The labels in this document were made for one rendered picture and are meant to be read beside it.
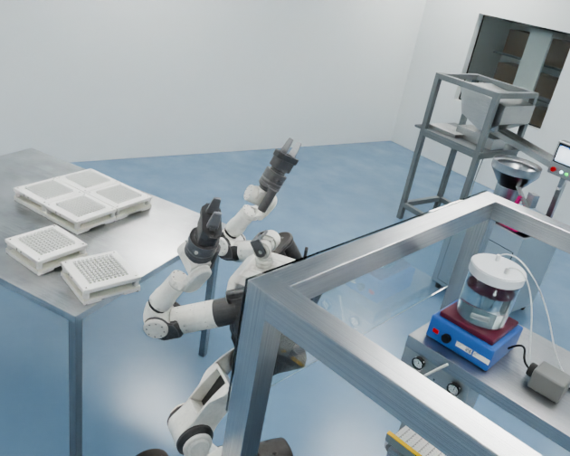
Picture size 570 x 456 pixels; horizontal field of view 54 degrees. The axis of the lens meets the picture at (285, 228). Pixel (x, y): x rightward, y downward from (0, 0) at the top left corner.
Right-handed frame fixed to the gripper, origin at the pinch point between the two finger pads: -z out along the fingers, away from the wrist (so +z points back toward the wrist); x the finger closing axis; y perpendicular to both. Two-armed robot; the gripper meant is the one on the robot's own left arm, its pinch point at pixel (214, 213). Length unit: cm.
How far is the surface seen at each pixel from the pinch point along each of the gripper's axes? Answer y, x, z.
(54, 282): -41, 39, 100
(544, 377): 87, -45, -5
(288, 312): 5, -49, -29
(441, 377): 69, -37, 13
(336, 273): 19.2, -34.4, -24.3
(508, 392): 79, -47, 1
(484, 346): 75, -34, -1
